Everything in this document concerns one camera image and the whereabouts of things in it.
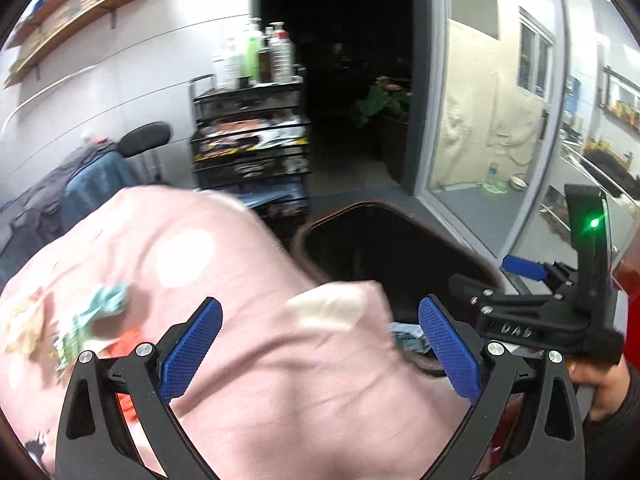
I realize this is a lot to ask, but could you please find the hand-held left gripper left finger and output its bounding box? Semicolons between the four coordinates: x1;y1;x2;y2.
54;297;223;480

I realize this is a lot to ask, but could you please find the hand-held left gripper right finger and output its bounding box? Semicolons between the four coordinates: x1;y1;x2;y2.
417;295;586;480

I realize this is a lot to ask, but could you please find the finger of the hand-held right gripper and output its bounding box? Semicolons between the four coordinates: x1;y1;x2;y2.
447;274;581;351
501;254;578;291

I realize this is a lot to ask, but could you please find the white blue packet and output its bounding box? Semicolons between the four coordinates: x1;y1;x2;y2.
390;322;436;361

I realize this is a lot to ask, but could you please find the orange foam fruit net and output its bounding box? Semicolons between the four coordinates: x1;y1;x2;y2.
112;327;153;426

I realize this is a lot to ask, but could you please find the teal tissue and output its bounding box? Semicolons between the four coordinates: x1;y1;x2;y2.
75;282;130;333

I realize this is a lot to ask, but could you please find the brown trash bin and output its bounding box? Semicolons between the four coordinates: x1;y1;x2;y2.
292;200;508;378

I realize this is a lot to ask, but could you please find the cream tissue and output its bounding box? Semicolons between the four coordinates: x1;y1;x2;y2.
0;292;48;358

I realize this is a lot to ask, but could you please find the person's right forearm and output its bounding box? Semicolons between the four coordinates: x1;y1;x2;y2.
582;375;640;480

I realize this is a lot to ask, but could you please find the person's right hand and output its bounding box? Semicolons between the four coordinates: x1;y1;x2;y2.
567;357;632;423

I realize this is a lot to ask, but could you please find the pink polka dot blanket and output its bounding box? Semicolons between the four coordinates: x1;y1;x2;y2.
0;187;473;480

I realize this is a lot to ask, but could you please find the green plastic bottle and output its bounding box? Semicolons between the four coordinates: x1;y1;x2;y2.
482;160;508;194

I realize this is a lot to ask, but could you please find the metal railing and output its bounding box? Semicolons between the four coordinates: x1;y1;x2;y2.
540;137;640;241

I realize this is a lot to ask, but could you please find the glass sliding door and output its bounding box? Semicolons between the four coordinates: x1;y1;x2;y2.
415;0;640;271

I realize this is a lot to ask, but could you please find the blue plastic bag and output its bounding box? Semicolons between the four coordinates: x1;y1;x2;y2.
235;180;308;218

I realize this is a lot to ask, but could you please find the black mesh trolley cart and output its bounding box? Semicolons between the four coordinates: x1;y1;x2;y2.
189;74;313;221

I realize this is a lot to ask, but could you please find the white framed window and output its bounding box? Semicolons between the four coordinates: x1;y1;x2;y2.
517;6;557;100

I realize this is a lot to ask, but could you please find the black chair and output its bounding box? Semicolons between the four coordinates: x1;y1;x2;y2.
117;122;173;181

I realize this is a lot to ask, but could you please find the potted plant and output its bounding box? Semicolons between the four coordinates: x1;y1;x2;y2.
350;76;415;186

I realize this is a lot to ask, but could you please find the grey blanket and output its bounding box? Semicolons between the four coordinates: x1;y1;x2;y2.
0;145;121;261

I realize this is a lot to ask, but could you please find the pile of cosmetic packets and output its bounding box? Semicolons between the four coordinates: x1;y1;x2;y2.
197;117;306;156

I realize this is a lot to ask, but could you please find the dark brown bottle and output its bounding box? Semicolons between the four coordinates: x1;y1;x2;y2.
257;35;275;83

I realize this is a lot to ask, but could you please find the green pump bottle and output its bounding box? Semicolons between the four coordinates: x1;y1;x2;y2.
244;17;265;85

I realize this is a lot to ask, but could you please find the clear ribbed pump bottle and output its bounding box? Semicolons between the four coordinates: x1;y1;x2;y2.
269;21;296;85

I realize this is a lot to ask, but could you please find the wooden wall shelf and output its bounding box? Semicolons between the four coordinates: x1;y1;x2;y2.
4;0;157;88
7;0;126;51

